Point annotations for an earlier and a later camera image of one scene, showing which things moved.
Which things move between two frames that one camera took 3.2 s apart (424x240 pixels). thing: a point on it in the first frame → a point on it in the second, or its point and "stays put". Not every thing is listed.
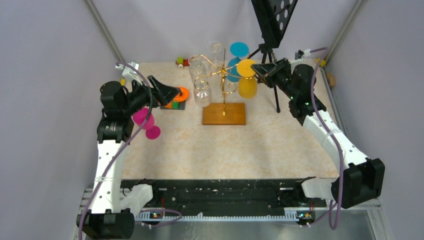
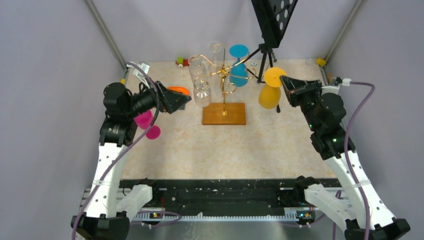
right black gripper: x=267 y=72 → x=295 y=88
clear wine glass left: x=197 y=66 stays put
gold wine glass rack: x=224 y=114 stays put
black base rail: x=231 y=197 stays put
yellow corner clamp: x=323 y=62 stays put
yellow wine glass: x=247 y=85 → x=270 y=94
